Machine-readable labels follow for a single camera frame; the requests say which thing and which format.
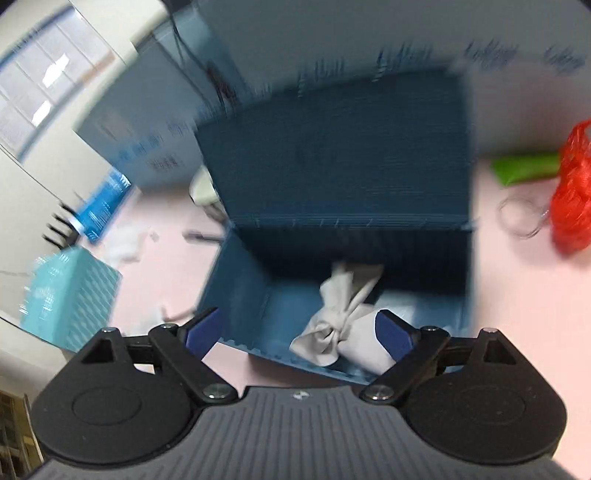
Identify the clear ring bracelet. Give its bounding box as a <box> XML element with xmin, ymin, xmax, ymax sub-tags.
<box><xmin>497</xmin><ymin>195</ymin><xmax>551</xmax><ymax>239</ymax></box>

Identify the beige cloth pouch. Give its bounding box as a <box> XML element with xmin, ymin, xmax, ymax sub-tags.
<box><xmin>290</xmin><ymin>262</ymin><xmax>397</xmax><ymax>375</ymax></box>

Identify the teal tissue box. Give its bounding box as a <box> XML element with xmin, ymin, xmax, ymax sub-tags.
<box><xmin>20</xmin><ymin>246</ymin><xmax>121</xmax><ymax>352</ymax></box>

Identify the red plastic bag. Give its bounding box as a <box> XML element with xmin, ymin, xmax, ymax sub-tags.
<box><xmin>550</xmin><ymin>120</ymin><xmax>590</xmax><ymax>255</ymax></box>

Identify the light blue cardboard box left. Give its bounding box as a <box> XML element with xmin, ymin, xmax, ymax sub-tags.
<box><xmin>76</xmin><ymin>34</ymin><xmax>245</xmax><ymax>190</ymax></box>

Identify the dark grey pen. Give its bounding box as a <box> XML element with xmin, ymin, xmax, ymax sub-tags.
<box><xmin>182</xmin><ymin>230</ymin><xmax>223</xmax><ymax>244</ymax></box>

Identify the green tube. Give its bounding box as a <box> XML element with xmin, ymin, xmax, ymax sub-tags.
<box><xmin>491</xmin><ymin>152</ymin><xmax>560</xmax><ymax>186</ymax></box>

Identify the blue printed packet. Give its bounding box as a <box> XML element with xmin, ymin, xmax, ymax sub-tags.
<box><xmin>72</xmin><ymin>170</ymin><xmax>132</xmax><ymax>244</ymax></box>

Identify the blue plastic storage box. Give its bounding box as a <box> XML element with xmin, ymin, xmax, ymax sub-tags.
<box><xmin>195</xmin><ymin>68</ymin><xmax>473</xmax><ymax>372</ymax></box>

